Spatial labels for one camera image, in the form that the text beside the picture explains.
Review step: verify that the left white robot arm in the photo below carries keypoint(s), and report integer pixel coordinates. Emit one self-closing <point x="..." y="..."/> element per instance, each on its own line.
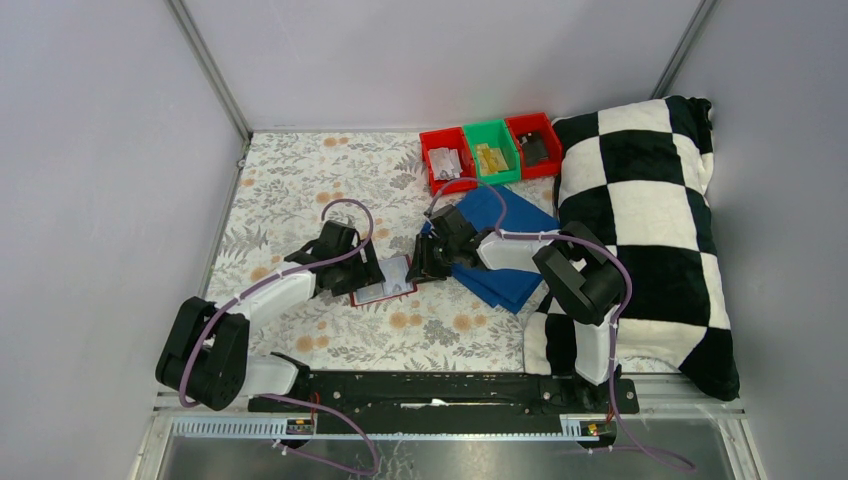
<point x="206" y="357"/>

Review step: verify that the right red plastic bin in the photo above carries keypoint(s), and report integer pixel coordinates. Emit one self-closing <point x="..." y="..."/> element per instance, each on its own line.
<point x="521" y="124"/>

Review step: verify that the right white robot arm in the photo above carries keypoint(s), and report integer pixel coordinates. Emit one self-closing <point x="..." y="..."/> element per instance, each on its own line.
<point x="587" y="281"/>

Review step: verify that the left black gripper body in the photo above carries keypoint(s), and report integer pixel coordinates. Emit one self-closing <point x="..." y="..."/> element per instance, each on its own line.
<point x="355" y="273"/>

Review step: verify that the black cards in bin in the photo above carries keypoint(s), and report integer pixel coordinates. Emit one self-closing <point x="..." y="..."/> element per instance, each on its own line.
<point x="533" y="148"/>

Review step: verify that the blue folded cloth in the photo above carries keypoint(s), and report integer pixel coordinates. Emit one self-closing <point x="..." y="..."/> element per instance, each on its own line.
<point x="509" y="289"/>

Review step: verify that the left red plastic bin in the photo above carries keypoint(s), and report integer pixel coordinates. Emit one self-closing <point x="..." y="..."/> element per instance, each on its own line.
<point x="453" y="138"/>

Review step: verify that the gold cards in bin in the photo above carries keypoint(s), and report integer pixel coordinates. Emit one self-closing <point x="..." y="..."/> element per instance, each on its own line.
<point x="490" y="160"/>

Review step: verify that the red leather card holder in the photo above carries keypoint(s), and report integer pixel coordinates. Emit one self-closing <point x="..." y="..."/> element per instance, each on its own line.
<point x="413" y="289"/>

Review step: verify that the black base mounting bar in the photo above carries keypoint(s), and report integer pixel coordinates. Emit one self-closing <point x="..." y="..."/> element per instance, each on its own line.
<point x="431" y="403"/>

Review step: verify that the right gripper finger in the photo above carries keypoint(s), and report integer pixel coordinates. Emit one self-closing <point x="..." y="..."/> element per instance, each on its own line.
<point x="439" y="264"/>
<point x="423" y="261"/>

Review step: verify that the green plastic bin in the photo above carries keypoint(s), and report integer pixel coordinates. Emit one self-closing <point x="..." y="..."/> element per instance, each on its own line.
<point x="496" y="134"/>

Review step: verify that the silver cards in bin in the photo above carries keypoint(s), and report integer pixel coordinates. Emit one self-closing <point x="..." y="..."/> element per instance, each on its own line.
<point x="445" y="163"/>

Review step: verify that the red plastic bin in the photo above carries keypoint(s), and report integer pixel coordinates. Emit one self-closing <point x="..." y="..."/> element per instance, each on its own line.
<point x="521" y="124"/>
<point x="453" y="138"/>

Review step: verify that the floral patterned table mat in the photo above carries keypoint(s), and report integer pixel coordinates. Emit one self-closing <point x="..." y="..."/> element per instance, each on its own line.
<point x="289" y="184"/>

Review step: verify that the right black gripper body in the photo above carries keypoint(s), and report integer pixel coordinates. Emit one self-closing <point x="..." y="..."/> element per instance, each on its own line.
<point x="449" y="246"/>

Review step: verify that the black white checkered pillow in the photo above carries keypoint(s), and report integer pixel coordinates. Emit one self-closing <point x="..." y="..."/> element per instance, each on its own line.
<point x="636" y="176"/>

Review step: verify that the white gold VIP card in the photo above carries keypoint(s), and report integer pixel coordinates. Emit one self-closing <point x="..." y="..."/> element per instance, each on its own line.
<point x="395" y="271"/>

